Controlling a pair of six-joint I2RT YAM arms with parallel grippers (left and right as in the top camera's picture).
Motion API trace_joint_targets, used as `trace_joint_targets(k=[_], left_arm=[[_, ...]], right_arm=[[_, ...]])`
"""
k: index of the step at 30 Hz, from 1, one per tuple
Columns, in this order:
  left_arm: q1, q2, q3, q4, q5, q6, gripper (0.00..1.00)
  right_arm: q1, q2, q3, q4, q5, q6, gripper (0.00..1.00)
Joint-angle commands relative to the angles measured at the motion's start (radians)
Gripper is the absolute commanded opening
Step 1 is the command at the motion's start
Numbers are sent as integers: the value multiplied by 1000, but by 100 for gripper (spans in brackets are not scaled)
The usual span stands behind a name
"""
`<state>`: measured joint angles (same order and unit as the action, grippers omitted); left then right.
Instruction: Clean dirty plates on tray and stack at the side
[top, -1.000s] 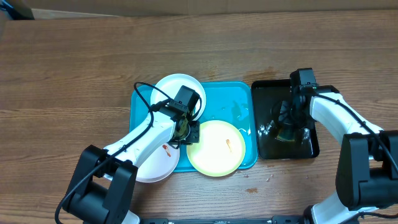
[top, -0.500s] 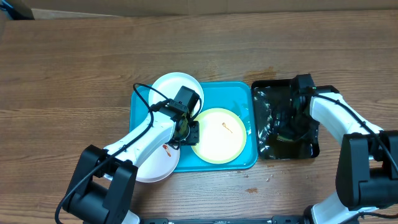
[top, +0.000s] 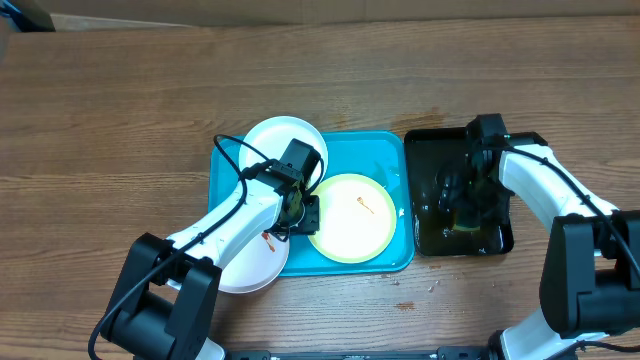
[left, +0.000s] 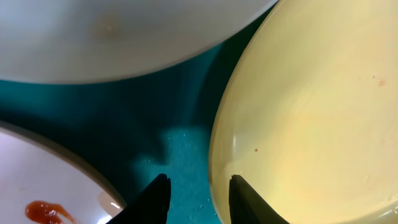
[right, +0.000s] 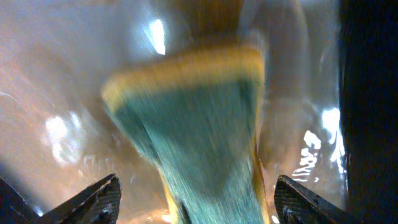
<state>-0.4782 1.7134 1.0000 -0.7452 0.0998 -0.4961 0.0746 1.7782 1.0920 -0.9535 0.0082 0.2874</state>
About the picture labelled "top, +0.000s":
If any green yellow sponge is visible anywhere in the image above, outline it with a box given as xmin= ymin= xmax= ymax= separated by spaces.
xmin=451 ymin=209 xmax=481 ymax=232

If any white plate blue rim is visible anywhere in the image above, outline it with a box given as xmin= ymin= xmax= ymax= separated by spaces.
xmin=243 ymin=116 xmax=329 ymax=185

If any white plate green rim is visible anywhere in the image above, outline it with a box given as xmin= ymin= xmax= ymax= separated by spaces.
xmin=309 ymin=174 xmax=397 ymax=264

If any white plate pink rim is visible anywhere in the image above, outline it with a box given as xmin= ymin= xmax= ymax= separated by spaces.
xmin=219 ymin=233 xmax=290 ymax=294

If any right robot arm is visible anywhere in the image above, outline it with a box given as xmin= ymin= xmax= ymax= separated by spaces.
xmin=439 ymin=114 xmax=639 ymax=359

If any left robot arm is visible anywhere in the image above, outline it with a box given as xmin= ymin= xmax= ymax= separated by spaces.
xmin=88 ymin=139 xmax=324 ymax=359

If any black rectangular water tray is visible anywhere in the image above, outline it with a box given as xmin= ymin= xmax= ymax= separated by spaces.
xmin=404 ymin=127 xmax=514 ymax=257

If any dark object top left corner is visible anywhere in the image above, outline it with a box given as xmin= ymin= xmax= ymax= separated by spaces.
xmin=1 ymin=0 xmax=56 ymax=32

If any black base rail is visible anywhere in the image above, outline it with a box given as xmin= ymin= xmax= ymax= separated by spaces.
xmin=223 ymin=346 xmax=499 ymax=360

